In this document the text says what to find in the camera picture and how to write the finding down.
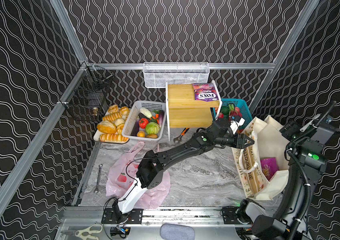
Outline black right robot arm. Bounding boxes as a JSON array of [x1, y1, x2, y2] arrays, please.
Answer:
[[236, 101, 340, 240]]

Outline silver spanner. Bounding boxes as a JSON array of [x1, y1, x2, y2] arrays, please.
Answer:
[[93, 164, 103, 194]]

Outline wooden two-tier shelf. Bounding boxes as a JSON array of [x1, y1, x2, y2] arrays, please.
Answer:
[[165, 81, 223, 139]]

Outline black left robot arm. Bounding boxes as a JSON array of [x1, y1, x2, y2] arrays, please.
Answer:
[[112, 119, 255, 218]]

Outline orange handled wrench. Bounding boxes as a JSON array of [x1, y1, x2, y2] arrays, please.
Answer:
[[174, 128, 189, 144]]

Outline cream canvas tote bag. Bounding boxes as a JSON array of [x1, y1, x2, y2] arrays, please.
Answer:
[[232, 115, 289, 201]]

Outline white handled scissors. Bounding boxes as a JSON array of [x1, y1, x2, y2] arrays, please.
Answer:
[[74, 224, 103, 240]]

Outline white bread tray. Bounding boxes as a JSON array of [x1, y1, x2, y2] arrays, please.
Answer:
[[93, 105, 130, 144]]

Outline teal plastic fruit basket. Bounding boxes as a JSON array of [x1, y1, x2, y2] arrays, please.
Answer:
[[213, 99, 253, 133]]

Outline pink plastic grocery bag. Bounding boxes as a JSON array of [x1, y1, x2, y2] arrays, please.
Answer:
[[105, 141, 171, 210]]

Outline white wire wall basket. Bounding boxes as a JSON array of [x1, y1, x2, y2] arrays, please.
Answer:
[[143, 62, 210, 89]]

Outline black wire wall basket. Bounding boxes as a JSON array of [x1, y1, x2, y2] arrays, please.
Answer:
[[63, 64, 114, 122]]

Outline white plastic vegetable basket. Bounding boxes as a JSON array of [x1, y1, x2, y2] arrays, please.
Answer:
[[122, 101, 166, 141]]

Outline pink dragon fruit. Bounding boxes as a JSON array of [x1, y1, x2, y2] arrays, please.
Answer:
[[228, 104, 243, 120]]

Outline long braided bread loaf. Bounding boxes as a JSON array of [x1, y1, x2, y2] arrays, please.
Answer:
[[99, 134, 129, 144]]

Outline oval bread roll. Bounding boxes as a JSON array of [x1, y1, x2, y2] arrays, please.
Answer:
[[96, 121, 117, 134]]

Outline green cabbage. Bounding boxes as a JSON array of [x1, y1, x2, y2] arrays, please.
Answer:
[[145, 122, 160, 135]]

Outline purple Fox's candy bag top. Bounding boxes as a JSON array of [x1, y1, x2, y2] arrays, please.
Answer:
[[192, 83, 218, 102]]

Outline red tomato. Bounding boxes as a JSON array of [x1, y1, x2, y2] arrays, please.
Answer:
[[139, 118, 149, 129]]

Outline grey foam pad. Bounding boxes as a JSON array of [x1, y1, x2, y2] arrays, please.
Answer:
[[160, 224, 196, 240]]

